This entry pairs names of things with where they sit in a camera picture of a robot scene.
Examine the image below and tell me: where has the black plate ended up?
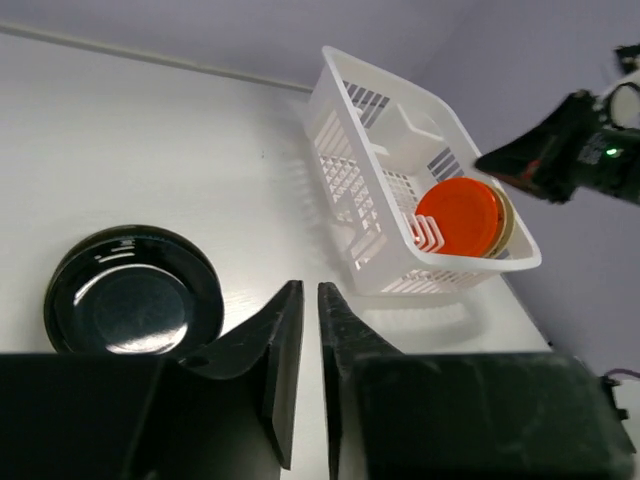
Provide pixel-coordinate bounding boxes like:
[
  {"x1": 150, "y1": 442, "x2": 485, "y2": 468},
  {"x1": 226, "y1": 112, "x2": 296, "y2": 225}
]
[{"x1": 43, "y1": 225, "x2": 224, "y2": 357}]

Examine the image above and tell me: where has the tan flower plate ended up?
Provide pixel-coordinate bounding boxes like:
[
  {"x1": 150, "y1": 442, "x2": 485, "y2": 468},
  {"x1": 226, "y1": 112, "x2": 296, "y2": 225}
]
[{"x1": 482, "y1": 186, "x2": 509, "y2": 258}]

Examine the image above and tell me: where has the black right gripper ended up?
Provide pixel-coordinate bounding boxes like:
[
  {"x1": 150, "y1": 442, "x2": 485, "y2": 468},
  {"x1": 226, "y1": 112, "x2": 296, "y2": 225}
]
[{"x1": 474, "y1": 90, "x2": 639, "y2": 205}]

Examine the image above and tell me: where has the orange plate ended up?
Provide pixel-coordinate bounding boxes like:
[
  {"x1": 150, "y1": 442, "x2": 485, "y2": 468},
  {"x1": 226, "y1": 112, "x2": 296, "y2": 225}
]
[{"x1": 414, "y1": 177, "x2": 498, "y2": 257}]

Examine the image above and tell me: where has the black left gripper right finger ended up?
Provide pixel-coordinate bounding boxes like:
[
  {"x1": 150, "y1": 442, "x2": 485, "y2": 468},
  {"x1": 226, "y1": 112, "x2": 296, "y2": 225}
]
[{"x1": 317, "y1": 282, "x2": 400, "y2": 479}]

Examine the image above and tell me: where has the beige plate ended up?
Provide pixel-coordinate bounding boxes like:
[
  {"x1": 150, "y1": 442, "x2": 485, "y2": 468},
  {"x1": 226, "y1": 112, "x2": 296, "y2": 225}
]
[{"x1": 491, "y1": 189, "x2": 515, "y2": 258}]

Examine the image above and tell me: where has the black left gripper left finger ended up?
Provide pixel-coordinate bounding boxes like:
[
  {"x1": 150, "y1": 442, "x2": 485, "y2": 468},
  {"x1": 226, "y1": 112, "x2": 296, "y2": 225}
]
[{"x1": 179, "y1": 280, "x2": 304, "y2": 470}]

